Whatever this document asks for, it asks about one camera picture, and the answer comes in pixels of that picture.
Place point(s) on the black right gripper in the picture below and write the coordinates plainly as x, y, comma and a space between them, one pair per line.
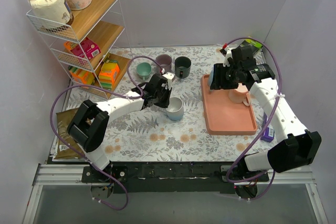
219, 76

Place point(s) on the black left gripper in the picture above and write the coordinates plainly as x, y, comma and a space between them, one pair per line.
163, 97

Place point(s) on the green ceramic mug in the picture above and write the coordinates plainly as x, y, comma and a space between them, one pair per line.
144, 70

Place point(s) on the blue white gradient mug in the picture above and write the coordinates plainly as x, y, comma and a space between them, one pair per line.
175, 110

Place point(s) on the purple ceramic mug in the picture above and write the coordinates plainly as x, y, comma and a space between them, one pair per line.
165, 61

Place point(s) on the dark grey mug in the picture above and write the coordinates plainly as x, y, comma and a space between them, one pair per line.
182, 66

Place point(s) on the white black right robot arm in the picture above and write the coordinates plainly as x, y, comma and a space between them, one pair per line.
296, 147

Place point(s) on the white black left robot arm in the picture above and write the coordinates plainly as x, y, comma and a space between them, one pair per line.
88, 126

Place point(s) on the peach pink mug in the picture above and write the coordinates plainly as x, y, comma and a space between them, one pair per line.
240, 95

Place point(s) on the light blue mug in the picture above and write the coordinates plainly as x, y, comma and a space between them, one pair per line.
210, 80

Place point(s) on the black green product box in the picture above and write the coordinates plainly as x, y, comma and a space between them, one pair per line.
254, 45

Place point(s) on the terracotta pink tray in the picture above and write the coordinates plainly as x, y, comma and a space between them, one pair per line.
224, 117

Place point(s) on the orange sponge box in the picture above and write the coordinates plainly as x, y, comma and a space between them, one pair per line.
109, 73

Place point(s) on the purple small packet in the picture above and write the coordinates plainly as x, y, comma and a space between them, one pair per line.
268, 135

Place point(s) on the orange yellow sponge pack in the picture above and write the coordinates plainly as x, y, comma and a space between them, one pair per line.
81, 76

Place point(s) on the pink sponge box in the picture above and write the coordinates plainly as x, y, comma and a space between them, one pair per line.
86, 49

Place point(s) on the beige wrapped paper roll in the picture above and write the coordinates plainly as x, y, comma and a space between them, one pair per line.
52, 13

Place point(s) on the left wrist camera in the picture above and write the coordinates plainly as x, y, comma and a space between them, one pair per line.
169, 76

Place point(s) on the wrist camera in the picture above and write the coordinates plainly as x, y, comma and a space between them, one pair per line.
169, 76
227, 53

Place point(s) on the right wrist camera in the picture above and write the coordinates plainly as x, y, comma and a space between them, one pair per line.
227, 53

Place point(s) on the white wire wooden shelf rack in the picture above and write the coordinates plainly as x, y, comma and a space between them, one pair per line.
103, 23

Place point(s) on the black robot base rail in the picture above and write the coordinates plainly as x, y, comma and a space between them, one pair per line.
164, 177

